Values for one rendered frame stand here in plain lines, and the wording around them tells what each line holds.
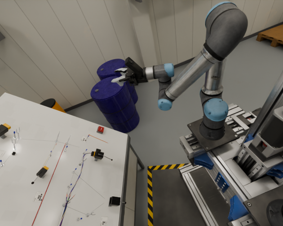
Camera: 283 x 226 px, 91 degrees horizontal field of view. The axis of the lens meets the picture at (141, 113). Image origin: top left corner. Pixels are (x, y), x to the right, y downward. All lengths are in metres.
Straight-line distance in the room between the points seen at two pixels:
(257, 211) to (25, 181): 1.20
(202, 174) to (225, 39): 1.54
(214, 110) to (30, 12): 2.90
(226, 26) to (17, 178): 1.24
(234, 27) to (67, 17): 2.68
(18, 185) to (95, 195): 0.44
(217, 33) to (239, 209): 0.85
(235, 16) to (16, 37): 3.07
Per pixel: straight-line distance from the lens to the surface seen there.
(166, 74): 0.78
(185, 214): 2.00
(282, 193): 0.95
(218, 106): 0.84
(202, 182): 1.86
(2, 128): 1.16
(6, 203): 1.12
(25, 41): 3.23
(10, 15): 3.18
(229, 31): 0.60
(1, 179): 1.14
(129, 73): 0.83
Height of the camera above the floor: 1.99
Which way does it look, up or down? 46 degrees down
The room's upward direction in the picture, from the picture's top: 21 degrees counter-clockwise
